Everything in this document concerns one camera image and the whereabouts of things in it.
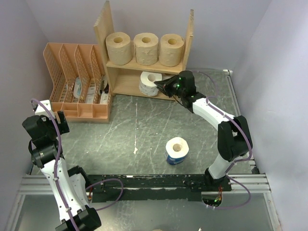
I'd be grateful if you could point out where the wooden two-tier shelf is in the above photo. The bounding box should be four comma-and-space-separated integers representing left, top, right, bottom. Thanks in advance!
94, 0, 194, 97

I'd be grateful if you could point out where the blue correction tape pack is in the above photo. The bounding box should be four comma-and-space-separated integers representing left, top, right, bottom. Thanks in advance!
73, 77, 82, 99

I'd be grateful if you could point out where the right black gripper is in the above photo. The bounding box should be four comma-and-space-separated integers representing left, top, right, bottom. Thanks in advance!
154, 75, 184, 98

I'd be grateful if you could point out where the orange plastic desk organizer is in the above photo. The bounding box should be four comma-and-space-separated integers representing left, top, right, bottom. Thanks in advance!
43, 43, 112, 123

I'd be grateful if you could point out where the white toilet roll blue wrapper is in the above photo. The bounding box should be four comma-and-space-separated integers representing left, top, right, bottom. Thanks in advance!
165, 137, 189, 165

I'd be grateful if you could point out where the white stapler box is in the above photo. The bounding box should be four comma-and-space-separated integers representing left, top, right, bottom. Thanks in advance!
100, 92, 109, 104

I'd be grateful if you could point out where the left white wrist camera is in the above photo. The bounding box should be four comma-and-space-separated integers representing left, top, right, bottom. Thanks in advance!
35, 100, 55, 119

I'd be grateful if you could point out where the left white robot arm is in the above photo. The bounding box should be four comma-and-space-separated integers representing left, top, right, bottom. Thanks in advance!
22, 107, 101, 231

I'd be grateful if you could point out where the white dotted toilet roll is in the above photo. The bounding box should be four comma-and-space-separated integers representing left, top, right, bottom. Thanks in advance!
139, 71, 163, 97

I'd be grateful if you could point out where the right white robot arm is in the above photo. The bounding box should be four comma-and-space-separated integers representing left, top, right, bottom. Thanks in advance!
154, 70, 253, 192

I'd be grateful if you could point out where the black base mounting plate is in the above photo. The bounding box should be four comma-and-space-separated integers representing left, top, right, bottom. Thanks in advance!
86, 173, 231, 203

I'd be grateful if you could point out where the beige toilet roll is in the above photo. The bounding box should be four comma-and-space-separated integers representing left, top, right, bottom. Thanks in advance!
159, 34, 184, 67
105, 32, 132, 65
133, 33, 159, 66

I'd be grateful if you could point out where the ruler set package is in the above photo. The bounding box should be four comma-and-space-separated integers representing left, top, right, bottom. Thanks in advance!
85, 81, 96, 103

